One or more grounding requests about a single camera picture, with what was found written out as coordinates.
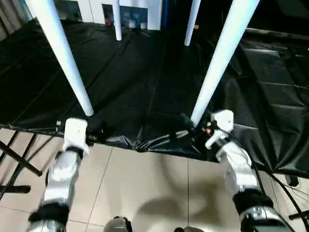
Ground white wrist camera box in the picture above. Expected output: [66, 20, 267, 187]
[205, 110, 235, 150]
[63, 118, 90, 156]

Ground silver leg black foot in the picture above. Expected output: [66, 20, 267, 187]
[174, 226, 206, 232]
[101, 217, 133, 232]

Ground black metal stand frame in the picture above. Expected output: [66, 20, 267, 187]
[0, 127, 58, 200]

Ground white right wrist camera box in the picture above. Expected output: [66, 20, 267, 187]
[205, 110, 235, 150]

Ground silver left leg black foot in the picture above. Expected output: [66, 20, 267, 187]
[101, 217, 133, 232]

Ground silver right leg black foot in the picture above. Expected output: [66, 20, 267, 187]
[174, 226, 206, 232]

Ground toy figures behind cabinet glass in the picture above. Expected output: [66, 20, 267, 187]
[104, 5, 148, 30]

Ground black tv cabinet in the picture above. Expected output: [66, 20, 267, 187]
[162, 0, 309, 42]

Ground white cabinet with glass doors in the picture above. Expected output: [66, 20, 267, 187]
[53, 0, 164, 30]

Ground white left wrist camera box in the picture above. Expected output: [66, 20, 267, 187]
[63, 118, 90, 156]

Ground white plastic table leg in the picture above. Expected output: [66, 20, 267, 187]
[112, 0, 123, 42]
[24, 0, 95, 117]
[190, 0, 261, 126]
[183, 0, 201, 47]

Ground black work mat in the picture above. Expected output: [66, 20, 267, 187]
[0, 18, 309, 178]

